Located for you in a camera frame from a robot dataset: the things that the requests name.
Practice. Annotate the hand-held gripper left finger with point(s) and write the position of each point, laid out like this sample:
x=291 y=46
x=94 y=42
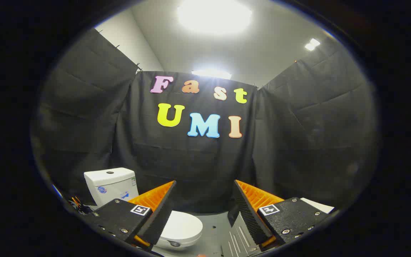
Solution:
x=161 y=214

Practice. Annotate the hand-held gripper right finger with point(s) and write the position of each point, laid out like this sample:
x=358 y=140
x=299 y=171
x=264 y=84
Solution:
x=248 y=214

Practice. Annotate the white toilet lid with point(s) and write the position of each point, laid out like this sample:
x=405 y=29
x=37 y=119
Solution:
x=182 y=226

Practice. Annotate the white toilet tank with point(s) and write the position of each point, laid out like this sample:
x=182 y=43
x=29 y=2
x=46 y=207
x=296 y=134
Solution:
x=111 y=184

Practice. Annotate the grey cabinet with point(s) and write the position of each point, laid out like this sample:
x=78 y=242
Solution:
x=236 y=239

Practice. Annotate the black backdrop cloth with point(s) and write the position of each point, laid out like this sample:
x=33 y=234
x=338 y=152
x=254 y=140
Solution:
x=198 y=160

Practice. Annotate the long ceiling light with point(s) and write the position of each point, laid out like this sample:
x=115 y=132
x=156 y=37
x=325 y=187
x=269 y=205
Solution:
x=211 y=74

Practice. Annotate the small ceiling light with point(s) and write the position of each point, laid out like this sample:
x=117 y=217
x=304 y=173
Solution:
x=312 y=44

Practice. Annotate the large round ceiling light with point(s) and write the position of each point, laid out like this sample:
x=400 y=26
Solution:
x=214 y=16

